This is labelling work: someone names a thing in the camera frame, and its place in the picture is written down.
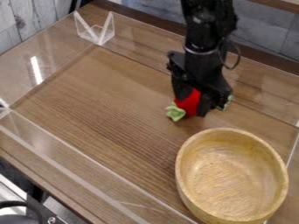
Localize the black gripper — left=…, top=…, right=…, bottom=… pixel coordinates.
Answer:
left=167, top=50, right=232, bottom=117

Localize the red toy strawberry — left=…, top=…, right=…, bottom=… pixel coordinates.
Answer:
left=165, top=87, right=201, bottom=122

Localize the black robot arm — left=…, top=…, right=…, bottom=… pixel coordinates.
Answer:
left=167, top=0, right=237, bottom=122

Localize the green rectangular block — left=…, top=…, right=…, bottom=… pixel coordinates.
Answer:
left=216, top=94, right=233, bottom=111

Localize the wooden bowl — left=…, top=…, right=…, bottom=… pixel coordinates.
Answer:
left=175, top=128, right=288, bottom=224

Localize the black metal stand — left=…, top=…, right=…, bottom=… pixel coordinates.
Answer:
left=0, top=198, right=63, bottom=224

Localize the black cable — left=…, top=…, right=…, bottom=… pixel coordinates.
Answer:
left=216, top=38, right=243, bottom=71

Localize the clear acrylic enclosure wall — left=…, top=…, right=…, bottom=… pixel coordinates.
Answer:
left=0, top=6, right=299, bottom=224

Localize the clear acrylic corner bracket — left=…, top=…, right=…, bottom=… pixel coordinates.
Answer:
left=73, top=11, right=116, bottom=46

